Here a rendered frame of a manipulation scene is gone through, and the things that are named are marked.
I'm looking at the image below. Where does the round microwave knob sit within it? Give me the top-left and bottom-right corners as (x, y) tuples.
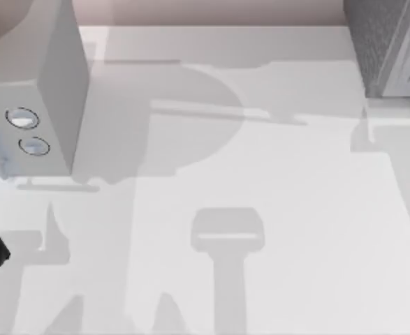
(4, 107), (41, 131)
(17, 135), (51, 157)

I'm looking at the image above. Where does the pale microwave oven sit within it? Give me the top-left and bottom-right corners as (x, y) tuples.
(0, 0), (90, 181)

